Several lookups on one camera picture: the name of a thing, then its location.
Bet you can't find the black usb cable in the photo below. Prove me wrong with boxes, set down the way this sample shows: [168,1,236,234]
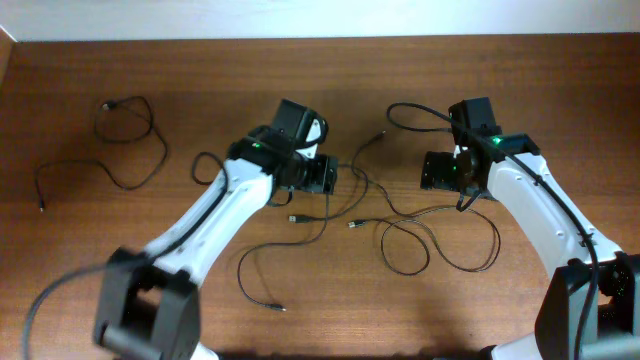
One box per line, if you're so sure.
[33,94,170,212]
[236,163,370,312]
[347,129,502,277]

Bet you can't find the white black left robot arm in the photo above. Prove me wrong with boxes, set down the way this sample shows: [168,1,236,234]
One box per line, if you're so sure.
[92,100,338,360]

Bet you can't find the wooden side panel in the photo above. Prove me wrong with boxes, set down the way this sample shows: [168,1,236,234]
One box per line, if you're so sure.
[0,26,16,82]

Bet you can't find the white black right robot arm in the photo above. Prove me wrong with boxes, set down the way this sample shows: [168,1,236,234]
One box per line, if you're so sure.
[421,98,639,359]

